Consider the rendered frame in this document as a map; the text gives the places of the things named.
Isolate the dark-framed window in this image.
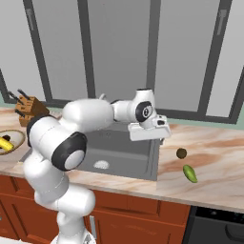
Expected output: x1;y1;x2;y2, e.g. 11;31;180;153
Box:
0;0;244;125

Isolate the grey kitchen sink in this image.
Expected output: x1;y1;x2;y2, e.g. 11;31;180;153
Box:
19;121;161;182

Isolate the black dishwasher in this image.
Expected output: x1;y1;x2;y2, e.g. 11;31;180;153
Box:
181;205;244;244

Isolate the wooden knife block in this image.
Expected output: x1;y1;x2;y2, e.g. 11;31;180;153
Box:
7;89;51;128

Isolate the brown kiwi fruit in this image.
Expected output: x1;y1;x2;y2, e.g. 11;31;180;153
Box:
175;148;188;160

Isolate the red-brown drawer front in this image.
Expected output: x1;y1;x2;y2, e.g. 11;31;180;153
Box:
90;189;192;227

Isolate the beige round bowl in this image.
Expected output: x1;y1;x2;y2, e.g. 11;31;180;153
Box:
0;128;27;156

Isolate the silver cupboard handle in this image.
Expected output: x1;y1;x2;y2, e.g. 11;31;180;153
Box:
89;215;97;240

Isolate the red-brown cupboard door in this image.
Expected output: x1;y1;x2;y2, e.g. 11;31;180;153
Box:
83;209;187;244

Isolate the green cucumber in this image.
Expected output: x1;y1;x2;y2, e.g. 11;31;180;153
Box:
182;164;199;184

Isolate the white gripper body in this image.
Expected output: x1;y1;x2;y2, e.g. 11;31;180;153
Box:
127;122;173;142

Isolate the yellow banana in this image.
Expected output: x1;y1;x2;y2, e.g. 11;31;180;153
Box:
0;136;15;153

